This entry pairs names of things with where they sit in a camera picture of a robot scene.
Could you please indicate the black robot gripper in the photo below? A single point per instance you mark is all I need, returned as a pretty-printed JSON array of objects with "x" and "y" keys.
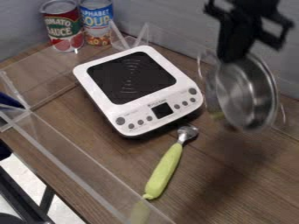
[{"x": 241, "y": 26}]

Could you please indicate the silver steel pot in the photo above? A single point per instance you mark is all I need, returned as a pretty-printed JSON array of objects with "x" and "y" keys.
[{"x": 240, "y": 92}]

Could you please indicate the white and black induction stove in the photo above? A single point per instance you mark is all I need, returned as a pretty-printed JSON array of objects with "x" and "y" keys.
[{"x": 138, "y": 89}]

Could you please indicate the alphabet soup can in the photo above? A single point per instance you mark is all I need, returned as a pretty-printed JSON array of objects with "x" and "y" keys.
[{"x": 96, "y": 14}]

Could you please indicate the tomato sauce can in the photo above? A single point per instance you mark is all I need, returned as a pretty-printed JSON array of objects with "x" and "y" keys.
[{"x": 61, "y": 19}]

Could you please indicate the dark blue object at edge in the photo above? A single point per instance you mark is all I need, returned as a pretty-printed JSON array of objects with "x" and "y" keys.
[{"x": 6, "y": 100}]

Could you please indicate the clear acrylic barrier panel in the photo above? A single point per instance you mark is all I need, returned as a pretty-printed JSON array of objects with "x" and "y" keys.
[{"x": 106, "y": 164}]

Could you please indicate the green handled ice cream scoop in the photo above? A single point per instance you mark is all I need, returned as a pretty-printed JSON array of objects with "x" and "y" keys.
[{"x": 168, "y": 162}]

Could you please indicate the black metal table frame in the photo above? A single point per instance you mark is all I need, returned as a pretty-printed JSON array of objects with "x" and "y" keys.
[{"x": 29, "y": 213}]

